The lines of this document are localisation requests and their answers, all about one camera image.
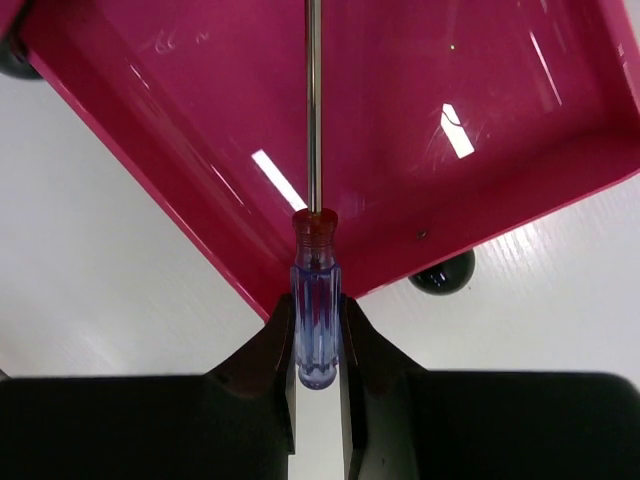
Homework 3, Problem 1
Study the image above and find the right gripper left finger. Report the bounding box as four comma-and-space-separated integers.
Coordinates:
1, 295, 295, 479

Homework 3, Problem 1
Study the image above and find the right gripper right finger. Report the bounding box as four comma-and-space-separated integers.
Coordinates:
340, 297, 639, 479

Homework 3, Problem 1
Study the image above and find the pink top drawer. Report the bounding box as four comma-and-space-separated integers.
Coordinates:
1, 1, 639, 316

